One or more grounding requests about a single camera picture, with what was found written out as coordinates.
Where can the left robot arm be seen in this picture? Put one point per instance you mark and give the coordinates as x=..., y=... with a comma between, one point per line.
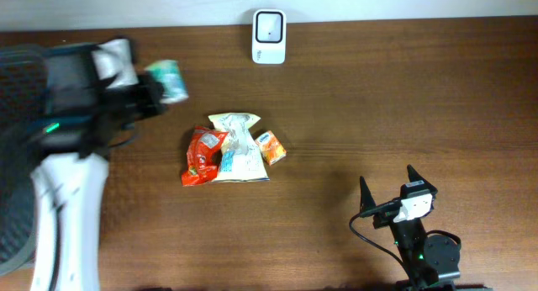
x=62, y=110

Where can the cream chips bag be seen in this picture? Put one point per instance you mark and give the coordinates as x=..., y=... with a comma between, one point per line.
x=241, y=160

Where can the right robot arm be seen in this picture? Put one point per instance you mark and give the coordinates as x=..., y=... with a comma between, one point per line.
x=430, y=259

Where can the green tissue pack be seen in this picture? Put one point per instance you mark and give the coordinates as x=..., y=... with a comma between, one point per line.
x=167, y=72

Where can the grey plastic mesh basket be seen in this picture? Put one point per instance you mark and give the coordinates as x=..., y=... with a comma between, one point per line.
x=23, y=84

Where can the white barcode scanner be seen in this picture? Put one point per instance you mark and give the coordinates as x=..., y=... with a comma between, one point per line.
x=269, y=36

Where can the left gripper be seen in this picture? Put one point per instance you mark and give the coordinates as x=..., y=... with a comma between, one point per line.
x=151, y=105

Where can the orange tissue pack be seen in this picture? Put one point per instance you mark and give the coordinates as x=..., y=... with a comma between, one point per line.
x=270, y=147

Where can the red snack packet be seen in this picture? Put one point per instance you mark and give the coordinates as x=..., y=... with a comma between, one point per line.
x=200, y=166

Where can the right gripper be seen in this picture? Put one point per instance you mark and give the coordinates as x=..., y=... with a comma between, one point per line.
x=366, y=199

